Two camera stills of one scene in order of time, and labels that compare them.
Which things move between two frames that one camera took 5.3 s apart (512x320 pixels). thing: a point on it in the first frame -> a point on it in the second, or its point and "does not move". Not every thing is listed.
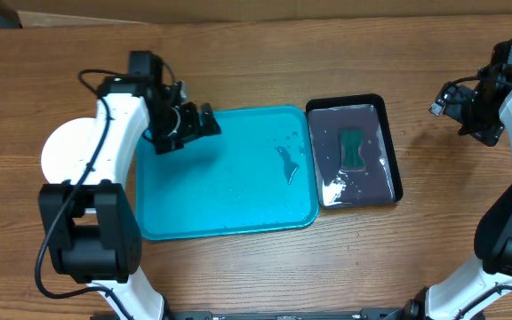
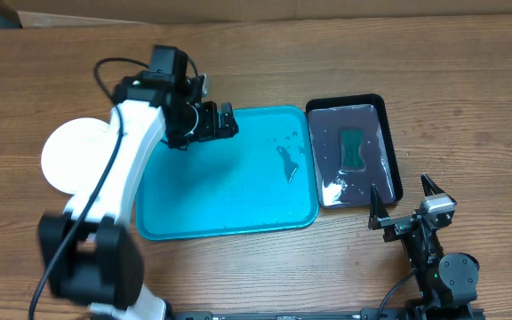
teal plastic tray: [258, 174] does not move
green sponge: [351, 140] does not move
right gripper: [490, 133] -> [397, 226]
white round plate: [70, 148] does not move
